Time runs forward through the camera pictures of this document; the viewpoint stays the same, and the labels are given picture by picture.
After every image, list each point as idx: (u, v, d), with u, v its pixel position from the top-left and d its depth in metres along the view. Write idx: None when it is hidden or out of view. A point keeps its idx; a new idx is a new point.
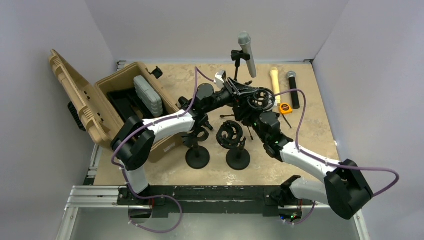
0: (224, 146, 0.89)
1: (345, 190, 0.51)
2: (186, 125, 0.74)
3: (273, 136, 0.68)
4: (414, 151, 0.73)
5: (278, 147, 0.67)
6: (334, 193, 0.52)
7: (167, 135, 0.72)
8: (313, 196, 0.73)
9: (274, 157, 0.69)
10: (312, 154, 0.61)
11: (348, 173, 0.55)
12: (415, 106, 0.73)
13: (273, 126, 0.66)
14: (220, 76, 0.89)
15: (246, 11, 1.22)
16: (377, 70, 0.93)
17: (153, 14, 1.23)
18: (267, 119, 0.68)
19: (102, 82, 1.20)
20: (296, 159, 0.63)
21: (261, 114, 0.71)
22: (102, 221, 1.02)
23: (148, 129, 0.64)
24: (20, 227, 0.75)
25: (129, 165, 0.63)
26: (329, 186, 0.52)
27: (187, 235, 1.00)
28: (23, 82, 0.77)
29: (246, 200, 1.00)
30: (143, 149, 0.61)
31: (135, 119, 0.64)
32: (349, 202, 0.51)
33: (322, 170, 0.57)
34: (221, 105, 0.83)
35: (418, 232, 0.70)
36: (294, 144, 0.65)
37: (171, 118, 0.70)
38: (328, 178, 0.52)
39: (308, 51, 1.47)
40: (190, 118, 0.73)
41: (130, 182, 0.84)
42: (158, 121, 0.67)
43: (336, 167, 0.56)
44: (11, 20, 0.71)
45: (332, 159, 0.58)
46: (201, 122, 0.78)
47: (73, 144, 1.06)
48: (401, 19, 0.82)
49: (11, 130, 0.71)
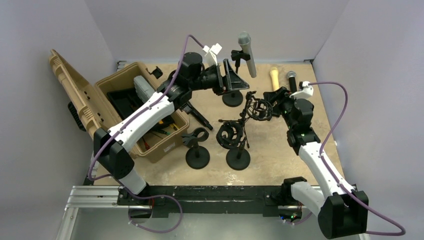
0: (224, 146, 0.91)
1: (340, 216, 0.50)
2: (166, 111, 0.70)
3: (300, 126, 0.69)
4: (414, 151, 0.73)
5: (301, 139, 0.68)
6: (328, 212, 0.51)
7: (147, 130, 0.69)
8: (308, 203, 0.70)
9: (293, 146, 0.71)
10: (329, 167, 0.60)
11: (354, 203, 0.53)
12: (416, 106, 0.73)
13: (304, 115, 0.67)
14: (214, 52, 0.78)
15: (246, 11, 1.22)
16: (377, 69, 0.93)
17: (153, 14, 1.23)
18: (300, 106, 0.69)
19: (102, 82, 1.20)
20: (310, 161, 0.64)
21: (297, 100, 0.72)
22: (104, 221, 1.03)
23: (117, 138, 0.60)
24: (19, 228, 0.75)
25: (116, 173, 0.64)
26: (328, 205, 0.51)
27: (187, 235, 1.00)
28: (23, 82, 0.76)
29: (246, 200, 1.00)
30: (120, 157, 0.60)
31: (100, 132, 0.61)
32: (337, 227, 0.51)
33: (331, 187, 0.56)
34: (206, 86, 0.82)
35: (418, 232, 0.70)
36: (319, 148, 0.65)
37: (142, 113, 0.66)
38: (331, 198, 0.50)
39: (308, 51, 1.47)
40: (165, 103, 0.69)
41: (125, 185, 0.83)
42: (127, 123, 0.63)
43: (346, 192, 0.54)
44: (10, 20, 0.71)
45: (346, 183, 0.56)
46: (183, 98, 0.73)
47: (73, 144, 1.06)
48: (402, 18, 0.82)
49: (11, 131, 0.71)
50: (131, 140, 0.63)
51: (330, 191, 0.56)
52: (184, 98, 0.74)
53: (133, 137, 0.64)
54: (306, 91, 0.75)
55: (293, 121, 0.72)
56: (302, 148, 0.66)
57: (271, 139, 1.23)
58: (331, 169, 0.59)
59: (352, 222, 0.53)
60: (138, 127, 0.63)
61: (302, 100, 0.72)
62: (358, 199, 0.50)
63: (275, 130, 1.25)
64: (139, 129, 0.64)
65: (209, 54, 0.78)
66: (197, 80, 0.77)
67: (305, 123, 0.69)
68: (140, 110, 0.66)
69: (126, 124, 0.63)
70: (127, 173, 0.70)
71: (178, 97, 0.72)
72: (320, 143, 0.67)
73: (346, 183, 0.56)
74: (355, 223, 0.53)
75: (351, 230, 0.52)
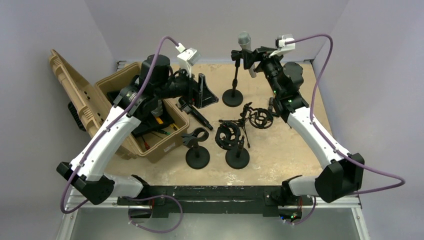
0: (224, 148, 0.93)
1: (339, 180, 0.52)
2: (130, 125, 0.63)
3: (288, 92, 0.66)
4: (414, 150, 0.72)
5: (289, 107, 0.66)
6: (327, 179, 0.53)
7: (114, 153, 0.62)
8: (307, 185, 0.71)
9: (280, 114, 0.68)
10: (323, 134, 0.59)
11: (351, 165, 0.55)
12: (414, 105, 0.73)
13: (295, 82, 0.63)
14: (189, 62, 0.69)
15: (246, 11, 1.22)
16: (376, 70, 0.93)
17: (153, 14, 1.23)
18: (289, 73, 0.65)
19: (102, 82, 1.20)
20: (302, 129, 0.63)
21: (286, 66, 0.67)
22: (103, 221, 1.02)
23: (80, 173, 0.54)
24: (19, 227, 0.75)
25: (95, 200, 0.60)
26: (328, 173, 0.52)
27: (187, 236, 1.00)
28: (22, 82, 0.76)
29: (246, 200, 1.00)
30: (91, 189, 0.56)
31: (61, 167, 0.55)
32: (337, 191, 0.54)
33: (328, 154, 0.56)
34: (174, 94, 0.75)
35: (419, 232, 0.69)
36: (309, 114, 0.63)
37: (101, 137, 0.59)
38: (330, 166, 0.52)
39: (308, 51, 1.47)
40: (124, 120, 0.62)
41: (120, 194, 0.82)
42: (88, 153, 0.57)
43: (343, 157, 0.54)
44: (10, 20, 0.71)
45: (341, 147, 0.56)
46: (147, 106, 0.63)
47: (73, 144, 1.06)
48: (400, 19, 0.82)
49: (11, 130, 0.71)
50: (97, 169, 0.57)
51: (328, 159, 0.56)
52: (148, 106, 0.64)
53: (99, 166, 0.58)
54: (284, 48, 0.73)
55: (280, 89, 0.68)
56: (291, 116, 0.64)
57: (272, 138, 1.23)
58: (325, 135, 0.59)
59: (350, 183, 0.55)
60: (100, 155, 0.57)
61: (290, 65, 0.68)
62: (354, 161, 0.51)
63: (276, 130, 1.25)
64: (103, 156, 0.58)
65: (184, 63, 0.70)
66: (164, 86, 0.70)
67: (295, 89, 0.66)
68: (98, 133, 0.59)
69: (86, 154, 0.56)
70: (109, 194, 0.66)
71: (140, 106, 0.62)
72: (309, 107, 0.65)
73: (342, 148, 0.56)
74: (351, 183, 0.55)
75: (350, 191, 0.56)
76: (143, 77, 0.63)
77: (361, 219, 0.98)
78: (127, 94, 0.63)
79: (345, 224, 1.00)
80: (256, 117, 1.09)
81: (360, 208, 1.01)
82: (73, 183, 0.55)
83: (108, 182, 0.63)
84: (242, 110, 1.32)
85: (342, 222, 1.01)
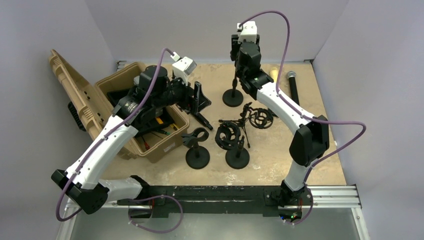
0: (224, 148, 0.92)
1: (310, 141, 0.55)
2: (127, 135, 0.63)
3: (251, 70, 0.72)
4: (413, 150, 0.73)
5: (256, 84, 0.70)
6: (299, 142, 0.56)
7: (110, 161, 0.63)
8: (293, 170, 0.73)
9: (249, 92, 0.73)
10: (290, 103, 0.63)
11: (317, 126, 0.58)
12: (414, 105, 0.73)
13: (253, 57, 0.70)
14: (184, 69, 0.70)
15: (246, 12, 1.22)
16: (376, 70, 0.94)
17: (153, 14, 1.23)
18: (247, 51, 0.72)
19: (102, 82, 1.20)
20: (270, 102, 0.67)
21: (244, 47, 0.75)
22: (103, 221, 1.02)
23: (74, 182, 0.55)
24: (19, 228, 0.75)
25: (88, 209, 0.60)
26: (298, 137, 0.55)
27: (187, 236, 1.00)
28: (23, 82, 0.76)
29: (246, 200, 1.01)
30: (85, 198, 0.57)
31: (57, 175, 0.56)
32: (309, 152, 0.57)
33: (295, 119, 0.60)
34: (171, 102, 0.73)
35: (418, 232, 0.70)
36: (275, 88, 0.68)
37: (98, 146, 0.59)
38: (298, 130, 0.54)
39: (308, 51, 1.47)
40: (122, 130, 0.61)
41: (120, 198, 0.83)
42: (84, 161, 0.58)
43: (310, 120, 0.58)
44: (10, 21, 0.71)
45: (307, 112, 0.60)
46: (144, 116, 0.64)
47: (73, 144, 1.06)
48: (399, 20, 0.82)
49: (10, 130, 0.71)
50: (92, 178, 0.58)
51: (296, 124, 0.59)
52: (146, 116, 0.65)
53: (94, 174, 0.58)
54: (247, 30, 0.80)
55: (244, 68, 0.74)
56: (260, 92, 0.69)
57: (272, 138, 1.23)
58: (292, 104, 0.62)
59: (319, 144, 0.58)
60: (95, 164, 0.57)
61: (248, 45, 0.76)
62: (319, 120, 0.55)
63: (276, 130, 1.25)
64: (99, 165, 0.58)
65: (181, 73, 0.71)
66: (162, 96, 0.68)
67: (255, 66, 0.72)
68: (95, 142, 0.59)
69: (82, 163, 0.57)
70: (103, 202, 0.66)
71: (138, 116, 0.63)
72: (274, 82, 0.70)
73: (307, 113, 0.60)
74: (321, 144, 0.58)
75: (320, 150, 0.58)
76: (142, 88, 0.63)
77: (361, 219, 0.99)
78: (126, 104, 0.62)
79: (345, 224, 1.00)
80: (256, 117, 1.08)
81: (360, 208, 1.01)
82: (68, 191, 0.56)
83: (102, 191, 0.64)
84: (242, 110, 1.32)
85: (342, 222, 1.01)
